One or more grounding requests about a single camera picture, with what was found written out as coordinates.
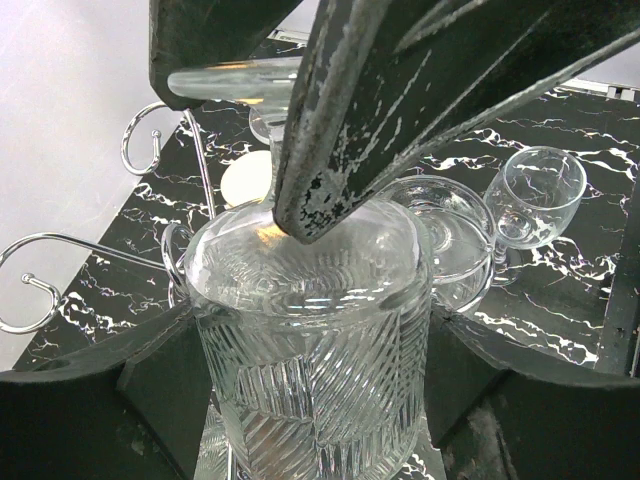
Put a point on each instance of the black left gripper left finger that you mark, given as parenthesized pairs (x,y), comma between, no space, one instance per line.
(130,407)

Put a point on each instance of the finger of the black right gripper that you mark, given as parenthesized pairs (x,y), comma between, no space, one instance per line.
(382,83)
(185,34)

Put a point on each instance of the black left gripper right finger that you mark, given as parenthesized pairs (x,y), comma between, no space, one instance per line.
(497,409)

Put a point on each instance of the frosted short goblet front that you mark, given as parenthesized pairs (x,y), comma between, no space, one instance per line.
(462,233)

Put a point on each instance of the clear patterned short goblet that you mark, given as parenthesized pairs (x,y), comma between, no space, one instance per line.
(316,351)

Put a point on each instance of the clear wine glass right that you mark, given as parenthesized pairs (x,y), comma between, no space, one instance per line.
(533,199)

